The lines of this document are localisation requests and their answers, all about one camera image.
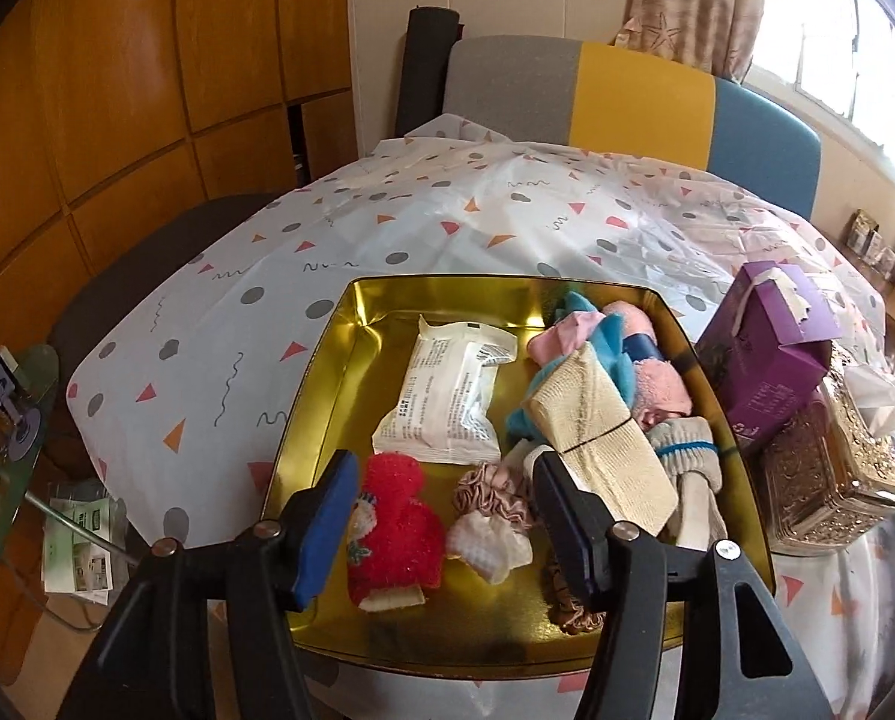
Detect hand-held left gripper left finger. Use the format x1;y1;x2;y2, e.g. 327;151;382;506
57;450;362;720

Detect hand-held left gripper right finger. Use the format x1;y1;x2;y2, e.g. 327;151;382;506
531;451;834;720

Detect red knitted cloth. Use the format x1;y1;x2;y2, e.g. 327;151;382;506
346;452;448;612

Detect brown scrunchie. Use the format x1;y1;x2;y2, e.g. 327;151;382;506
544;562;609;635

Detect pink satin scrunchie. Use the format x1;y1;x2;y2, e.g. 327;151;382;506
453;463;538;537

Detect beige bandage roll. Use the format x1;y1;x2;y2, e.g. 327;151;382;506
526;349;680;541

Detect grey striped sock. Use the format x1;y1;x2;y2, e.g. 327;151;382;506
646;416;729;548

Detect pink towel blue band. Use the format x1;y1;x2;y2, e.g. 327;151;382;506
604;302;695;432

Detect white plastic packet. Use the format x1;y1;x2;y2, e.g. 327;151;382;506
372;315;519;466

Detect blue plush toy pink hood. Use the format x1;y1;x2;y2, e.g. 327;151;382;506
503;291;639;440

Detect gold metal tin tray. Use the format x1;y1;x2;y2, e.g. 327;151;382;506
256;276;777;680

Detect gold ornate tissue box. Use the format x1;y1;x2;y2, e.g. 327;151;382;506
751;341;895;557

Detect white tissue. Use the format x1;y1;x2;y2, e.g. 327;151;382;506
841;364;895;440

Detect purple carton box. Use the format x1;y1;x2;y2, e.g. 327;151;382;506
695;261;845;458

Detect papers on floor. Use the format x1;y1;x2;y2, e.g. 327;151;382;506
42;495;129;605

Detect small boxes on desk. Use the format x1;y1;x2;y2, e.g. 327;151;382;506
841;210;895;286

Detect green glass side table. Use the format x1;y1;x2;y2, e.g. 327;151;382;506
0;307;137;593

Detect grey yellow blue headboard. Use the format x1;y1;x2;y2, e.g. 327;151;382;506
441;35;824;222

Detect large window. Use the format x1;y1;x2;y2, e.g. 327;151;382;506
743;0;895;188

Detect black rolled mat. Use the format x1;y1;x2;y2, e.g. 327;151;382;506
394;7;463;140

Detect wooden wardrobe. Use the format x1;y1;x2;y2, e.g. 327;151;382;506
0;0;358;361

